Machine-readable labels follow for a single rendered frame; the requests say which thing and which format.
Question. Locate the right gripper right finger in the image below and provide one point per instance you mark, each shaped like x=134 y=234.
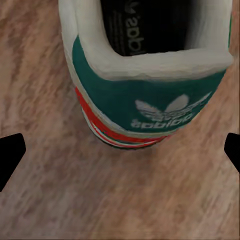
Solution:
x=232 y=149

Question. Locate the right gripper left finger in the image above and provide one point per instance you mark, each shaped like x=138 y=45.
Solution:
x=12 y=149

